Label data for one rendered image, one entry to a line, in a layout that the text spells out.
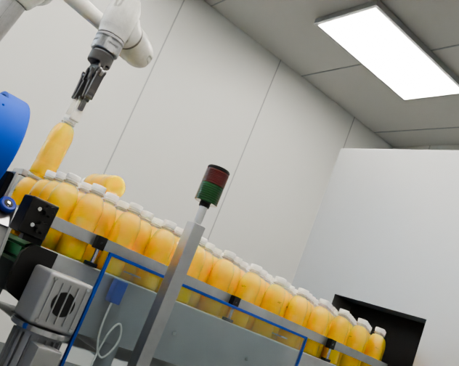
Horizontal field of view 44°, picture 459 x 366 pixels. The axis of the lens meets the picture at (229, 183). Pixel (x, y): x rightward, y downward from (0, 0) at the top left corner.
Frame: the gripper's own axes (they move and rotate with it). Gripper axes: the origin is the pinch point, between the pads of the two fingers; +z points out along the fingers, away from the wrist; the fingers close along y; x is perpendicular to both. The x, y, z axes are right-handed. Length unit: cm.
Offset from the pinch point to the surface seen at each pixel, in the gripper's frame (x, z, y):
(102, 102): 107, -79, -258
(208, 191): 24, 12, 48
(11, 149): -18.1, 22.1, 23.5
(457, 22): 238, -209, -56
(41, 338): 0, 59, 45
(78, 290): 3, 47, 46
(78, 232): 3.7, 34.1, 30.2
